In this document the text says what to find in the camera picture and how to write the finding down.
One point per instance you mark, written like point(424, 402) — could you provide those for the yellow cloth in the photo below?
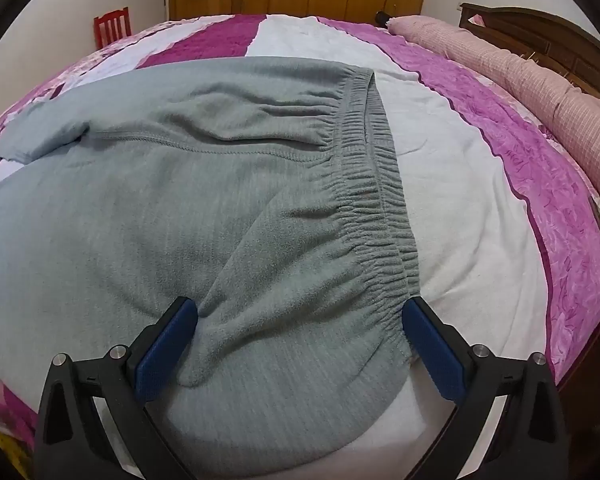
point(15, 462)

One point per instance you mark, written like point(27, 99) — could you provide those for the red wooden chair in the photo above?
point(111, 27)

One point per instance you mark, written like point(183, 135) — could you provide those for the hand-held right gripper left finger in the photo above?
point(165, 355)

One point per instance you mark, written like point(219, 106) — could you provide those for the long pink bolster pillow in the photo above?
point(530, 80)

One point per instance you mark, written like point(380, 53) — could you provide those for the purple floral printed blanket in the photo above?
point(480, 220)

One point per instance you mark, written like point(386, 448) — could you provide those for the dark wooden headboard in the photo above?
point(540, 30)

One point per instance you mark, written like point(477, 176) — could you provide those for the small black object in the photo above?
point(382, 16)

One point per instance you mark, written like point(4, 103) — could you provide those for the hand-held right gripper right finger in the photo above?
point(435, 355)

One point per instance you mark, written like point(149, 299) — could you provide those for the grey fleece pants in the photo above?
point(155, 235)

